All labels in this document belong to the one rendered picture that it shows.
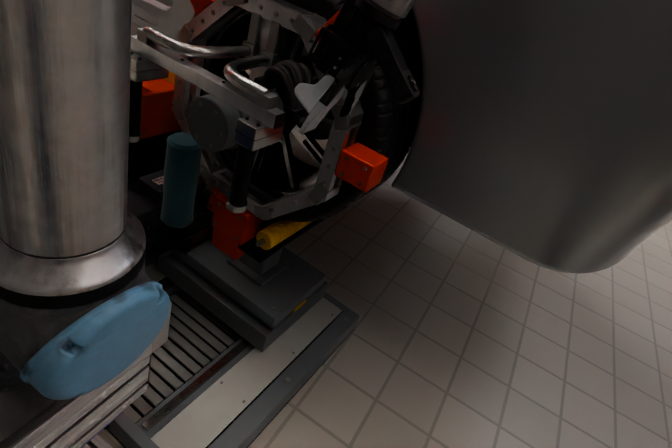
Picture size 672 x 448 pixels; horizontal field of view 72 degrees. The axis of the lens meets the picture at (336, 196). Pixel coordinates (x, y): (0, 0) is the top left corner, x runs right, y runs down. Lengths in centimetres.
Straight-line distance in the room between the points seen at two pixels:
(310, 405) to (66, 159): 138
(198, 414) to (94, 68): 124
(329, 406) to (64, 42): 147
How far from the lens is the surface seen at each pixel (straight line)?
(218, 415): 147
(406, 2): 68
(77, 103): 31
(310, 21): 104
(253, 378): 154
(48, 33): 30
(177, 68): 105
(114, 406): 83
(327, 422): 161
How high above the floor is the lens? 133
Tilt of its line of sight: 31 degrees down
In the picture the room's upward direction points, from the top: 18 degrees clockwise
